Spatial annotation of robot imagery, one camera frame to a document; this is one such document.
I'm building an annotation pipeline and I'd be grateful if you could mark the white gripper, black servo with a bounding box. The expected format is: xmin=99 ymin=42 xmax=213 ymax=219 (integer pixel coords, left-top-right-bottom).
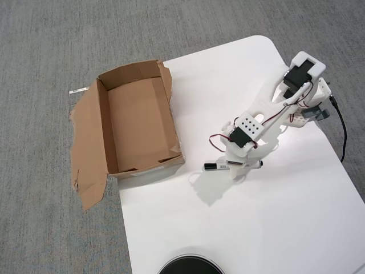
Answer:
xmin=225 ymin=148 xmax=252 ymax=180

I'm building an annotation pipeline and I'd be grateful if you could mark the black and white marker pen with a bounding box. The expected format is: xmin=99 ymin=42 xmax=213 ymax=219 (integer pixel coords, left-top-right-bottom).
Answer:
xmin=203 ymin=160 xmax=263 ymax=172

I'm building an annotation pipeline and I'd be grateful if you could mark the open brown cardboard box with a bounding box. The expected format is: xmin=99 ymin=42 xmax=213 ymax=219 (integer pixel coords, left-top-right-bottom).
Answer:
xmin=68 ymin=59 xmax=186 ymax=211

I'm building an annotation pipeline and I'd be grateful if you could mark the grey table clamp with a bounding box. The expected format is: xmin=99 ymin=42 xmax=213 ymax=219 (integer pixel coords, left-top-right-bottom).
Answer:
xmin=302 ymin=106 xmax=331 ymax=123

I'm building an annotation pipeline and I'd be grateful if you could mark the black round disc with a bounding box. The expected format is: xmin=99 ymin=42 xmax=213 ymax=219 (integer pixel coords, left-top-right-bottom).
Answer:
xmin=157 ymin=253 xmax=225 ymax=274

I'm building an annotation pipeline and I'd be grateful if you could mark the black power cable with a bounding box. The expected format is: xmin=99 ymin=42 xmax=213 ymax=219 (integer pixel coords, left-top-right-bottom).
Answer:
xmin=329 ymin=95 xmax=348 ymax=163

